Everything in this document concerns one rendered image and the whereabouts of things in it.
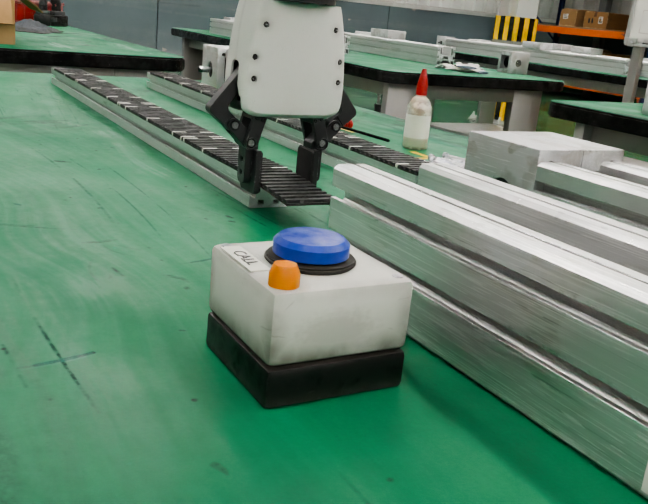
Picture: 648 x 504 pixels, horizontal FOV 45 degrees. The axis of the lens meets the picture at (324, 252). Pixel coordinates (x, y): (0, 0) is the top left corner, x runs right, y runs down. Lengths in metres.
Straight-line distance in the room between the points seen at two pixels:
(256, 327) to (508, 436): 0.13
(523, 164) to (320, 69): 0.19
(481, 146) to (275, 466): 0.43
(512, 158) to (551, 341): 0.31
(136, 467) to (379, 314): 0.14
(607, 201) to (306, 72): 0.28
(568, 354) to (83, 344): 0.25
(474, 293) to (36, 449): 0.23
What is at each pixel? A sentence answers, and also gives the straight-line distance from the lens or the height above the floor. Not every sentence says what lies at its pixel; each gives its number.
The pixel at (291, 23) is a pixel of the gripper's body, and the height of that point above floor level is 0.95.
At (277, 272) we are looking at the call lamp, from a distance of 0.36.
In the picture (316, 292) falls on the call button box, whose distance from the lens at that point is 0.37.
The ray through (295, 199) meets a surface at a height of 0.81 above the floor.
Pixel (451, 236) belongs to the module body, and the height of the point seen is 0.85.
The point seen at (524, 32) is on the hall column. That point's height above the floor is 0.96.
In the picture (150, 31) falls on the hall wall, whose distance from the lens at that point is 11.97.
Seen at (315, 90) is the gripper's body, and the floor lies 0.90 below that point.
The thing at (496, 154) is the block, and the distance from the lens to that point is 0.69.
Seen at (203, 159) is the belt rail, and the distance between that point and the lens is 0.85.
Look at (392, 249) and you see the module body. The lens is 0.48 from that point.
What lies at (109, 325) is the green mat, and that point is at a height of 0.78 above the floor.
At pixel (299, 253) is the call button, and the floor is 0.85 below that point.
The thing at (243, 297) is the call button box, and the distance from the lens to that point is 0.39.
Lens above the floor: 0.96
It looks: 17 degrees down
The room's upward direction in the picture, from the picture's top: 6 degrees clockwise
